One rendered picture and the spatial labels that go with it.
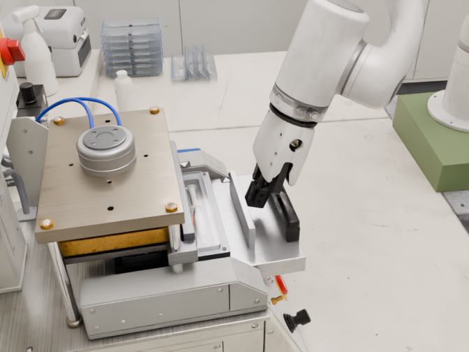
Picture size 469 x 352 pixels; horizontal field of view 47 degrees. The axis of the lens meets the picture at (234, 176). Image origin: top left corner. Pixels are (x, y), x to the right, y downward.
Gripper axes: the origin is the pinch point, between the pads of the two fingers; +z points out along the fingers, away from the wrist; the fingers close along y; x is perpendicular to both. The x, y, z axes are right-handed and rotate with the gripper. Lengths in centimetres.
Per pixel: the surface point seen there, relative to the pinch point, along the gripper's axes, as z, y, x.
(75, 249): 6.1, -10.2, 26.7
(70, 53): 24, 95, 28
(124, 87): 21, 72, 14
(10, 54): -10.4, 9.2, 38.8
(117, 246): 4.9, -10.2, 21.4
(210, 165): 3.6, 11.9, 4.7
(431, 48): 16, 193, -164
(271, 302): 10.7, -12.4, -3.3
